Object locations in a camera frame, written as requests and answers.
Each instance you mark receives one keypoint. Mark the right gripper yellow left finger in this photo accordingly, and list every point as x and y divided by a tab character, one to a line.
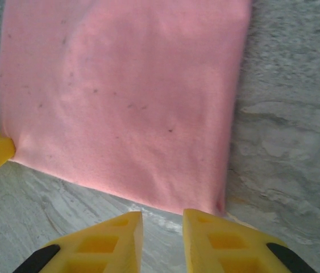
120	239

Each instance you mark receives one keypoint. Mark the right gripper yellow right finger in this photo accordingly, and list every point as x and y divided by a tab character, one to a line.
202	241

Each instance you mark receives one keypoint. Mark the pink t-shirt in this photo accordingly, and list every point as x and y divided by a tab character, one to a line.
120	99

